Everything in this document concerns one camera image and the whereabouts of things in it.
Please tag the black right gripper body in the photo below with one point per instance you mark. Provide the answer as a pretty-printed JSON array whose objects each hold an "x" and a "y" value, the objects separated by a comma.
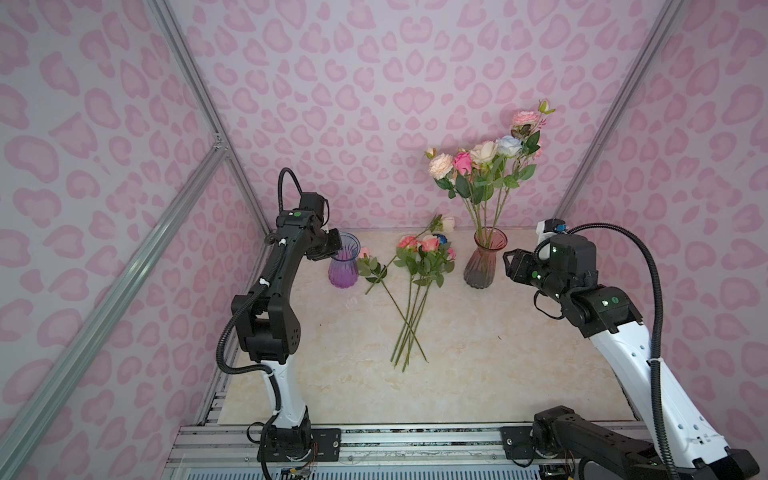
[{"x": 539, "y": 273}]

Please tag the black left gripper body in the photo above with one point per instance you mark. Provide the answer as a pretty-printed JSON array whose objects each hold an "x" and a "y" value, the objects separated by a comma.
[{"x": 328, "y": 245}]

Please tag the purple blue glass vase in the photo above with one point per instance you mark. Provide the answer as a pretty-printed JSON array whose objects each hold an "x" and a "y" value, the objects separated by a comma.
[{"x": 343, "y": 269}]

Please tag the red grey glass vase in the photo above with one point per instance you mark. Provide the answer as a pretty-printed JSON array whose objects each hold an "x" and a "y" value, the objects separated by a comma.
[{"x": 479, "y": 272}]

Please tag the magenta rose stem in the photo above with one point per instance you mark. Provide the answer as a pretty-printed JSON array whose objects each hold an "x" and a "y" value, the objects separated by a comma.
[{"x": 427, "y": 260}]

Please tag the white blue rose stem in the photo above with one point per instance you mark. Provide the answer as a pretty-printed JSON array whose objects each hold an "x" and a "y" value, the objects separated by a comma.
[{"x": 517, "y": 159}]

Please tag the cream white rose stem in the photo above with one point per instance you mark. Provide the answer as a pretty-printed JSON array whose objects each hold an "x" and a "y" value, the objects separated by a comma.
[{"x": 483, "y": 153}]

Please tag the peach rose stem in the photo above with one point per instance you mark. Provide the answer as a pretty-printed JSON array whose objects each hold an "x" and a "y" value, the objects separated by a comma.
[{"x": 440, "y": 169}]

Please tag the light pink rose stem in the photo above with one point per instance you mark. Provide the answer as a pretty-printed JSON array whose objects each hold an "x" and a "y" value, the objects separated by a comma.
[{"x": 527, "y": 125}]

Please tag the dark pink rose stem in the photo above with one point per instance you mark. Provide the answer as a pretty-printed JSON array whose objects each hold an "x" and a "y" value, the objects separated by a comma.
[{"x": 465, "y": 187}]

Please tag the coral red rose stem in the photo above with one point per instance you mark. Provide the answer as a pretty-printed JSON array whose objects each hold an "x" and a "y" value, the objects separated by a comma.
[{"x": 406, "y": 260}]

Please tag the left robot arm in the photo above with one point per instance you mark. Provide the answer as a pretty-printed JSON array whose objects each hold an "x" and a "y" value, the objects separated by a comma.
[{"x": 269, "y": 331}]

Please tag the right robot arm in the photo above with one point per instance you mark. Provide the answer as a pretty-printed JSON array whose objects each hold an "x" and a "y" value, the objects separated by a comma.
[{"x": 683, "y": 444}]

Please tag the aluminium frame post left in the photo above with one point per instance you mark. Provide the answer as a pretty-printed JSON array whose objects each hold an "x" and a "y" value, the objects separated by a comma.
[{"x": 170, "y": 28}]

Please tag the aluminium frame post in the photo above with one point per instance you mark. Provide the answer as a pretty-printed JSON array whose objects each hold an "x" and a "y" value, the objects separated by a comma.
[
  {"x": 664, "y": 26},
  {"x": 170, "y": 28}
]

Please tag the aluminium frame post right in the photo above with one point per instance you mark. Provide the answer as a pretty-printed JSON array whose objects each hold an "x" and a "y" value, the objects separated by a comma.
[{"x": 664, "y": 26}]

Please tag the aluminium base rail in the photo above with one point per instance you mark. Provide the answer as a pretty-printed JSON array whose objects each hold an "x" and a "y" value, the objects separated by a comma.
[{"x": 380, "y": 451}]

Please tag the aluminium diagonal frame bar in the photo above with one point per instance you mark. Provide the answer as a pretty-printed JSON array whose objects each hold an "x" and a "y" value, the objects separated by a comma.
[{"x": 38, "y": 414}]

